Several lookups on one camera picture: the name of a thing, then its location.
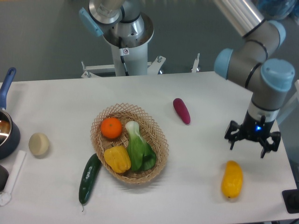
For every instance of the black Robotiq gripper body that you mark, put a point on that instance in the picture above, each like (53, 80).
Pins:
(254, 130)

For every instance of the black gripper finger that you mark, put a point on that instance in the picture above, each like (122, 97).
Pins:
(270, 144)
(235, 132)

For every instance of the yellow mango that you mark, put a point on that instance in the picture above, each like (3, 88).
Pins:
(232, 180)

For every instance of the yellow bell pepper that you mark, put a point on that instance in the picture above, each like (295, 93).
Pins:
(118, 159)

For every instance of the dark green cucumber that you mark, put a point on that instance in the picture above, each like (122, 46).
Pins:
(88, 179)

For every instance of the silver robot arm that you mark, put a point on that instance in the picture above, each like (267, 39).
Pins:
(128, 32)

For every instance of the purple sweet potato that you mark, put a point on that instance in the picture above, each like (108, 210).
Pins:
(182, 110)

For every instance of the black device right edge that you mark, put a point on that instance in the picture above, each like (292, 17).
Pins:
(291, 200)

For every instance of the green bok choy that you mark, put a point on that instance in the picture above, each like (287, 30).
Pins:
(139, 150)

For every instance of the woven wicker basket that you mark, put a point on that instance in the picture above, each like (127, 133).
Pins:
(149, 130)

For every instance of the blue plastic bag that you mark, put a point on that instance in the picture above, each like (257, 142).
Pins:
(275, 9)

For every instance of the orange tangerine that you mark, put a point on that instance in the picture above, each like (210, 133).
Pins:
(111, 128)

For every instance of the beige round potato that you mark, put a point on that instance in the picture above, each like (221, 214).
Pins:
(38, 144)

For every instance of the blue saucepan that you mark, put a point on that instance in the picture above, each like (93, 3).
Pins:
(9, 131)

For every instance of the dark round object left edge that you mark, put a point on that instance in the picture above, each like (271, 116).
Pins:
(4, 174)

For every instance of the white plastic spatula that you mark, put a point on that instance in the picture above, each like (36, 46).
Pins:
(5, 195)

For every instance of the white frame right edge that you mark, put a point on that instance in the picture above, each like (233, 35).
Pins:
(291, 104)

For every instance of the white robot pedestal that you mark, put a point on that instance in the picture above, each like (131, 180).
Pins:
(127, 62)

